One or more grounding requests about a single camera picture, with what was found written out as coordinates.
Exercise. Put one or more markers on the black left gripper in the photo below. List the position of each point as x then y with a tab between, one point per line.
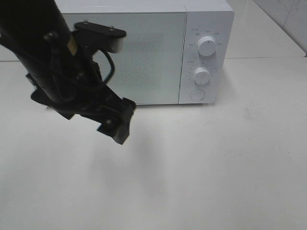
73	85

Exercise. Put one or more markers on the white microwave door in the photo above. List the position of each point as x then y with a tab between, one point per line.
148	67

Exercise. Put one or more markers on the round white door button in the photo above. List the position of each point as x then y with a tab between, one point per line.
197	95

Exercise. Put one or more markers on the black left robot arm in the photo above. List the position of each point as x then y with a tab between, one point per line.
26	22

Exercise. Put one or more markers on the white microwave oven body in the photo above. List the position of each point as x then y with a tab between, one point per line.
217	21

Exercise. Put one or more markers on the lower white timer knob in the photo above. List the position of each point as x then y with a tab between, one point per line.
201	75

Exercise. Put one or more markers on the upper white power knob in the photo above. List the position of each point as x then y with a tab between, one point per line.
206	45

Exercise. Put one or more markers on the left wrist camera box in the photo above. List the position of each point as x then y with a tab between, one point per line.
94	37

